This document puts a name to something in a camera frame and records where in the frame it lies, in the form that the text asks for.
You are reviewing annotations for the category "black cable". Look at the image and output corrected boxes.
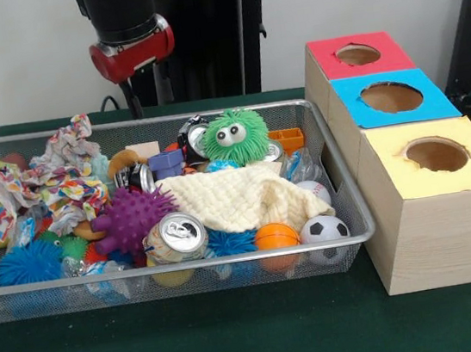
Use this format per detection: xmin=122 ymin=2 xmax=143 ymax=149
xmin=99 ymin=92 xmax=128 ymax=114

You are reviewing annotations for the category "purple spiky ball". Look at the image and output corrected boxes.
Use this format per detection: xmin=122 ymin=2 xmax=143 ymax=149
xmin=87 ymin=181 xmax=183 ymax=259

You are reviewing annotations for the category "green fuzzy toy with eyes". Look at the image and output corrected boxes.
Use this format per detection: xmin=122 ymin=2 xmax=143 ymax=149
xmin=200 ymin=104 xmax=275 ymax=172

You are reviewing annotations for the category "small orange basketball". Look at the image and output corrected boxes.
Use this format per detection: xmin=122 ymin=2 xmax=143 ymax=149
xmin=252 ymin=219 xmax=305 ymax=275

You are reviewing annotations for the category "wooden box with three holes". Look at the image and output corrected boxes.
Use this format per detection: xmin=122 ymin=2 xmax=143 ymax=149
xmin=298 ymin=19 xmax=471 ymax=304

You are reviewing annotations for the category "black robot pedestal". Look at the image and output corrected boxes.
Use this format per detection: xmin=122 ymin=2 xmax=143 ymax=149
xmin=102 ymin=0 xmax=299 ymax=113

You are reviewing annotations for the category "orange toy block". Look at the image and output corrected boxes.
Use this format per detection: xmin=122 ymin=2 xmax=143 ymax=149
xmin=266 ymin=126 xmax=308 ymax=158

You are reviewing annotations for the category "cream knitted cloth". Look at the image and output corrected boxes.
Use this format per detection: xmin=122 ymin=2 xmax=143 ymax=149
xmin=156 ymin=154 xmax=338 ymax=244

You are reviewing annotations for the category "blue spiky ball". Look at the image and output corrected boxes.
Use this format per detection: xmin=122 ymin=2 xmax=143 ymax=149
xmin=0 ymin=237 xmax=68 ymax=289

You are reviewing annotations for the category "colourful patterned cloth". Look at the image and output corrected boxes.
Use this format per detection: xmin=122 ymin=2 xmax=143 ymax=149
xmin=0 ymin=112 xmax=115 ymax=244

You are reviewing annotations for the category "crushed silver can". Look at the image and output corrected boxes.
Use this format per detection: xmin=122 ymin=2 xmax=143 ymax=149
xmin=140 ymin=207 xmax=213 ymax=268

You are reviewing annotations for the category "small soccer ball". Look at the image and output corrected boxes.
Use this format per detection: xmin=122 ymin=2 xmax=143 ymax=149
xmin=297 ymin=211 xmax=356 ymax=269

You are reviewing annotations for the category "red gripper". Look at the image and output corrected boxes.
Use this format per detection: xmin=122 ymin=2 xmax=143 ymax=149
xmin=85 ymin=13 xmax=184 ymax=126

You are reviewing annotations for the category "clear mesh bin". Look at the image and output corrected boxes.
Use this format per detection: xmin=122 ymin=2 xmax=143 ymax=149
xmin=0 ymin=90 xmax=383 ymax=324

